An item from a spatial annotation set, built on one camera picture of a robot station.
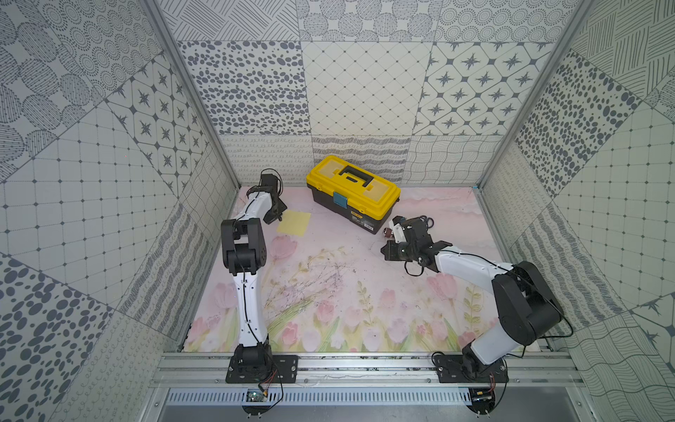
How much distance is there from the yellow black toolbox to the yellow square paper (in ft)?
0.43

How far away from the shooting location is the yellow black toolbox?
0.95 meters

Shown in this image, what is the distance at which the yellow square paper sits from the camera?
1.07 m
